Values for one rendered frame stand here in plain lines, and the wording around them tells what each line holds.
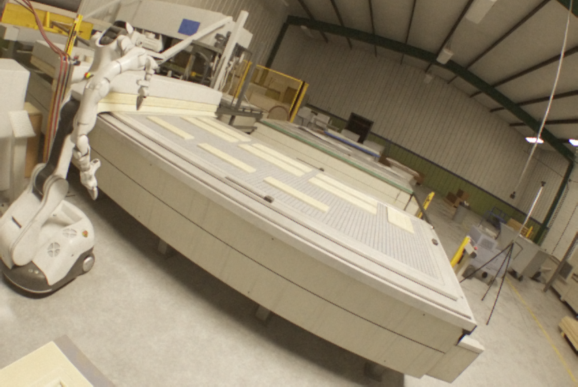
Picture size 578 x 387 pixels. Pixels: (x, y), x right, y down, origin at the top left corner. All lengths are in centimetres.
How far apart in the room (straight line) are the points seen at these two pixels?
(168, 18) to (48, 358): 562
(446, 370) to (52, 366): 206
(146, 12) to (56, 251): 524
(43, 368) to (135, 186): 187
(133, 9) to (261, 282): 597
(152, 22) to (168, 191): 452
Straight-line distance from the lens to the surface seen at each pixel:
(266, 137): 601
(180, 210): 197
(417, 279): 177
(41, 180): 181
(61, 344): 55
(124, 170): 232
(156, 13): 610
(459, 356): 210
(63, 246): 184
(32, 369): 51
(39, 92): 381
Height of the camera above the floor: 150
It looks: 14 degrees down
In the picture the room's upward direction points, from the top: 23 degrees clockwise
